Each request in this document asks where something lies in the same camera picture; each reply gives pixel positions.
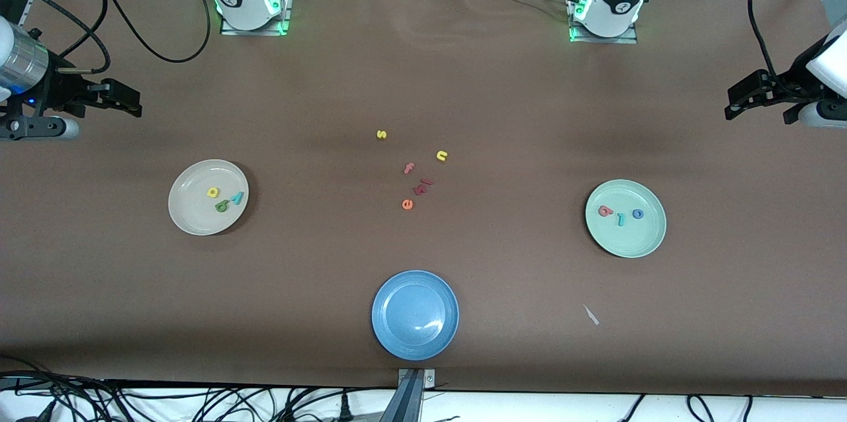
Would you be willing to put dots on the blue plate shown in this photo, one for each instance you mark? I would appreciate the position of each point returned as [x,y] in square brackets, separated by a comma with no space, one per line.
[415,315]

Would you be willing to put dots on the brown table cover sheet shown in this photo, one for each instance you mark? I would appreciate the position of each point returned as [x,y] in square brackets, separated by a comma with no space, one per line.
[423,78]

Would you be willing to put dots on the aluminium frame rail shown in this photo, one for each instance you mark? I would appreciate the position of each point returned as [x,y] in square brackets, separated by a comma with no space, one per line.
[28,8]

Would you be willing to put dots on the light green plate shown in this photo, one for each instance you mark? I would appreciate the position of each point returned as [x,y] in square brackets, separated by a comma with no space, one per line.
[625,237]

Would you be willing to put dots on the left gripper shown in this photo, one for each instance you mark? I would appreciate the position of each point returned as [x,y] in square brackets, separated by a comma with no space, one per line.
[783,88]

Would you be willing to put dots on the black power plug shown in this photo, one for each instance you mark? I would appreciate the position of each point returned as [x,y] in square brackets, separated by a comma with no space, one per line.
[344,409]

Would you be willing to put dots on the beige brown plate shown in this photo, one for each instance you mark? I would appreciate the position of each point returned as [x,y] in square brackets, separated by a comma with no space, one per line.
[192,210]

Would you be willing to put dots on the green letter b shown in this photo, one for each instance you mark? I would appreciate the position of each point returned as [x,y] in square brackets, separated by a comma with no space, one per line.
[222,206]

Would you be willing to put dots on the teal letter y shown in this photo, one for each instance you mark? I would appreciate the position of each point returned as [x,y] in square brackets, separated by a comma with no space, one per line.
[236,198]

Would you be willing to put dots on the pink letter b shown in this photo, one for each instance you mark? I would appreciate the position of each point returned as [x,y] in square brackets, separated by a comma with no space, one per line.
[605,211]

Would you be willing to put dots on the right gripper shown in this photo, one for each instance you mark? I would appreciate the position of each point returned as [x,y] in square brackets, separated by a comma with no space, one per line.
[58,90]

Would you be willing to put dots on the white tape scrap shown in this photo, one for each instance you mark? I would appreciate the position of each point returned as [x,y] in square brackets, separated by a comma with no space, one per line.
[591,315]

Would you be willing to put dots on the metal mounting bracket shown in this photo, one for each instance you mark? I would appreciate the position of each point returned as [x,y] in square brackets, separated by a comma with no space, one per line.
[413,389]

